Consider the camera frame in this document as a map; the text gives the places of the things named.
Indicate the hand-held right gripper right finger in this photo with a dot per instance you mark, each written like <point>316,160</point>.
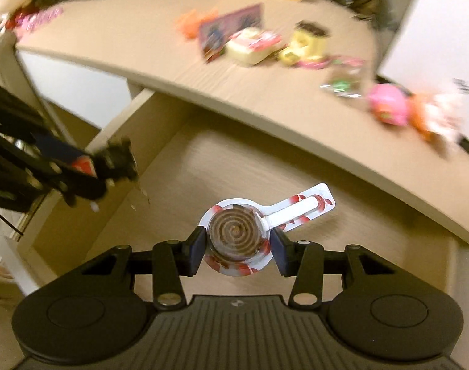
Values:
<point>279,252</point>

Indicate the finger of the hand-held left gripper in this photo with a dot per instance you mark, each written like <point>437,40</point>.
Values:
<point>117,158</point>
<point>84,187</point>

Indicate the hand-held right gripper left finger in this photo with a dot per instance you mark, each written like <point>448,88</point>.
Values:
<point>196,250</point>

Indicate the chocolate spiral lollipop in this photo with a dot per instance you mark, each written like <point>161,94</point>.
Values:
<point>234,233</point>

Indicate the white front wooden drawer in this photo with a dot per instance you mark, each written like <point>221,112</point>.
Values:
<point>203,162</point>

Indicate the orange toy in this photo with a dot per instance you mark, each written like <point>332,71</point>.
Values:
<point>192,23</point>

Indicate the pink blue card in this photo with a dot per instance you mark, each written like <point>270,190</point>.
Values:
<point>223,31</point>

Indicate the pink white toy camera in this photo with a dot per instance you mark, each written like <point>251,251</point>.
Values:
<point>253,46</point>

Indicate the pink squishy toy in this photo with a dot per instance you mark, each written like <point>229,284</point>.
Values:
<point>388,104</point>

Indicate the clear candy wrapper bag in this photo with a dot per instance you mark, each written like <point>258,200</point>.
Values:
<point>344,79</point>

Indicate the orange pumpkin mould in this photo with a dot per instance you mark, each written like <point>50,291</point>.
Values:
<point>419,115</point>

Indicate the gold cake toy pink base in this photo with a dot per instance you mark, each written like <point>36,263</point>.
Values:
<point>307,42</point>

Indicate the light yellow chair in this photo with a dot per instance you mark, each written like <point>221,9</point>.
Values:
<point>10,69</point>

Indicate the white cabinet panel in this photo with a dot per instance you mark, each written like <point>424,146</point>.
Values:
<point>72,84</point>

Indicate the pink packet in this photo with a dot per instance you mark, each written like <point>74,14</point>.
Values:
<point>41,19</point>

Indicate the white computer case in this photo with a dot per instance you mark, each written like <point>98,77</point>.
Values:
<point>439,27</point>

